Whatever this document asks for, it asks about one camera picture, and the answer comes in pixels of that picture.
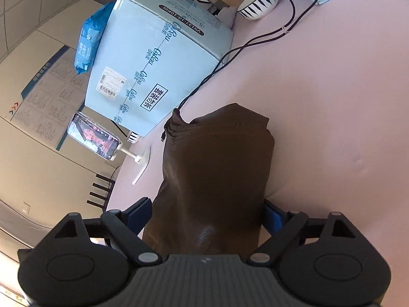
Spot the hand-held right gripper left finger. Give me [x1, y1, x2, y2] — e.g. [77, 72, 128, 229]
[54, 197, 162, 267]

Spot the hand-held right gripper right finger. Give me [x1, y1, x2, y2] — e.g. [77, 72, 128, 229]
[247, 198, 357, 266]

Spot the brown leather shirt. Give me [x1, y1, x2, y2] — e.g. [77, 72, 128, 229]
[142, 103, 276, 257]

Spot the white phone stand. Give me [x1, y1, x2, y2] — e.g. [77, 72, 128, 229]
[116, 145, 152, 186]

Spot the black pronged rack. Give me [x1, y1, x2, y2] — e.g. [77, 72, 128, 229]
[86, 172, 113, 209]

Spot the smartphone with lit screen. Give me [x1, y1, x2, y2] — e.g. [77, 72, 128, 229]
[67, 112, 122, 162]

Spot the light blue labelled cardboard box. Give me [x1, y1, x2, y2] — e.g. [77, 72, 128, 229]
[84, 0, 236, 139]

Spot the blue tissue packet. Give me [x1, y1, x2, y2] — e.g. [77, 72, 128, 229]
[73, 3, 115, 76]

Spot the white black striped bowl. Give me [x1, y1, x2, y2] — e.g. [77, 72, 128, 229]
[237, 0, 279, 21]

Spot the wall poster with blue border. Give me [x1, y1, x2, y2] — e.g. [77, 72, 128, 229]
[6, 45, 86, 151]

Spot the black cable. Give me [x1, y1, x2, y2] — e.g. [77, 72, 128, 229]
[160, 0, 321, 142]

